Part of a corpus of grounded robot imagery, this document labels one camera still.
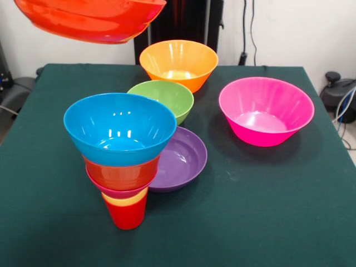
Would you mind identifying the large red-orange bowl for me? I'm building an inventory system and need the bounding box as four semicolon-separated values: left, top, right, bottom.
14;0;167;45

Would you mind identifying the purple bowl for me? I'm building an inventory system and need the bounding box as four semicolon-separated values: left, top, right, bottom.
148;126;207;193

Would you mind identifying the dark green table cloth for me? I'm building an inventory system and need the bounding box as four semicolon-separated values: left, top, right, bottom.
0;63;356;267

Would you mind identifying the small crimson bowl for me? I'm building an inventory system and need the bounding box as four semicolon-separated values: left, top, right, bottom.
86;167;155;200

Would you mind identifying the large magenta bowl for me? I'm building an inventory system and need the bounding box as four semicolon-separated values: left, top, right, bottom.
219;77;315;147

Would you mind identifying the red cup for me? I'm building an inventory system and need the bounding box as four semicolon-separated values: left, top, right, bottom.
104;195;149;231

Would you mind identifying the stack of yellow cups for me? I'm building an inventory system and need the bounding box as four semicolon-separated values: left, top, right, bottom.
101;187;150;208

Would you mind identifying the black chair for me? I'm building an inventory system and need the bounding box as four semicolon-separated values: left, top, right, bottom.
0;42;45;117

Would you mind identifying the black wall cable with plug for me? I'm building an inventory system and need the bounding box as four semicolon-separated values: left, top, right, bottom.
238;0;249;66

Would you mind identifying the blue bowl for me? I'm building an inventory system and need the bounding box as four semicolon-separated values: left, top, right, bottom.
63;93;177;167

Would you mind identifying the green bowl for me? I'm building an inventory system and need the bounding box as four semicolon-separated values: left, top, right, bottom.
127;80;195;126

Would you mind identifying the small orange bowl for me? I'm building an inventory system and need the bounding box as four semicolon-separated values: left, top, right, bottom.
83;155;161;191

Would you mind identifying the black device with cables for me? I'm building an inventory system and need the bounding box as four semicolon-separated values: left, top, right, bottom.
320;71;356;124

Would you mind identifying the large light orange bowl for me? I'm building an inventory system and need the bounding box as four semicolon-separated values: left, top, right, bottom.
139;40;219;93

